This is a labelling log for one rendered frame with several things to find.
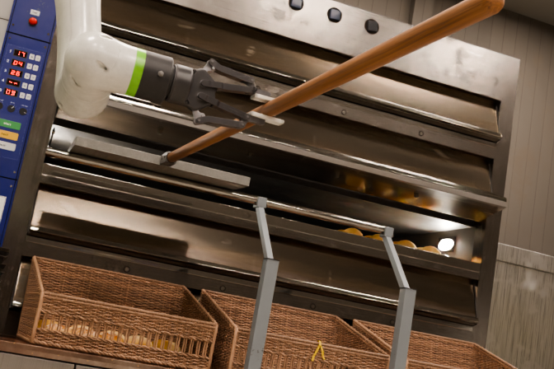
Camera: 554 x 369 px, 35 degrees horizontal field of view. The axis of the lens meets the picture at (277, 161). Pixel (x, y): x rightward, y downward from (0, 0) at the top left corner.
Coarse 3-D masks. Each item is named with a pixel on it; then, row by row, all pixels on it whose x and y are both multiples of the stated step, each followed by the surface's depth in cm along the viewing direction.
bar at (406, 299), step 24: (120, 168) 277; (216, 192) 287; (240, 192) 290; (264, 216) 287; (312, 216) 298; (336, 216) 301; (264, 240) 276; (384, 240) 305; (264, 264) 267; (264, 288) 264; (408, 288) 281; (264, 312) 263; (408, 312) 279; (264, 336) 262; (408, 336) 278
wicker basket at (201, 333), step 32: (32, 288) 276; (64, 288) 297; (96, 288) 302; (128, 288) 306; (160, 288) 311; (32, 320) 258; (64, 320) 293; (96, 320) 257; (128, 320) 260; (160, 320) 264; (192, 320) 267; (96, 352) 255; (128, 352) 259; (160, 352) 263; (192, 352) 287
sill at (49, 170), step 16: (64, 176) 308; (80, 176) 310; (96, 176) 312; (128, 192) 315; (144, 192) 317; (160, 192) 319; (208, 208) 324; (224, 208) 326; (240, 208) 328; (272, 224) 332; (288, 224) 334; (304, 224) 336; (336, 240) 340; (352, 240) 342; (368, 240) 344; (416, 256) 351; (432, 256) 353; (448, 256) 356
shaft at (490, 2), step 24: (480, 0) 97; (504, 0) 97; (432, 24) 107; (456, 24) 103; (384, 48) 120; (408, 48) 114; (336, 72) 136; (360, 72) 129; (288, 96) 157; (312, 96) 149; (192, 144) 226
